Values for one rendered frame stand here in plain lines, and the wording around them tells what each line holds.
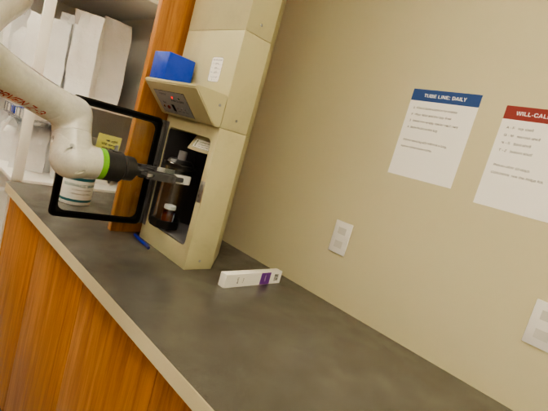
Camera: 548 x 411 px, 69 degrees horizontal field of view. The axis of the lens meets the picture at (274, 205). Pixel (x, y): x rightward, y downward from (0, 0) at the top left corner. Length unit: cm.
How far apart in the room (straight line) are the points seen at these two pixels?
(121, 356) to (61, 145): 57
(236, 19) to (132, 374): 103
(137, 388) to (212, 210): 57
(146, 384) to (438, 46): 123
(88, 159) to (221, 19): 61
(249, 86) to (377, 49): 47
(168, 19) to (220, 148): 53
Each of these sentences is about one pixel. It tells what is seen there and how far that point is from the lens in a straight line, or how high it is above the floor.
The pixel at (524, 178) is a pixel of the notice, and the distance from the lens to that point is 122.
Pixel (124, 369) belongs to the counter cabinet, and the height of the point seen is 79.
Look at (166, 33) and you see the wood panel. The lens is 157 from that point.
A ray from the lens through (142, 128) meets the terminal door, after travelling 148.
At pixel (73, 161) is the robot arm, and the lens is 118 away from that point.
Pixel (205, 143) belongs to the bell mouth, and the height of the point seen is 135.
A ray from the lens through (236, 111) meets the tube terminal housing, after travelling 129.
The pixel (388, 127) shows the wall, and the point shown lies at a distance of 138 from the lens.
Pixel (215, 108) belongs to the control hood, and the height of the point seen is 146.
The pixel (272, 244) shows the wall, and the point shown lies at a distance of 162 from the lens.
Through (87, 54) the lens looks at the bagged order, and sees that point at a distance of 241.
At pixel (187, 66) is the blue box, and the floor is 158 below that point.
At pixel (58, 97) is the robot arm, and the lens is 117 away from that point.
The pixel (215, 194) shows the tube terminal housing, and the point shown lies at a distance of 130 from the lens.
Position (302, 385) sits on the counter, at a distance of 91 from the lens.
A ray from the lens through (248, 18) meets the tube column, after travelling 131.
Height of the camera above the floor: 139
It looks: 8 degrees down
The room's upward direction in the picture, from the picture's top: 16 degrees clockwise
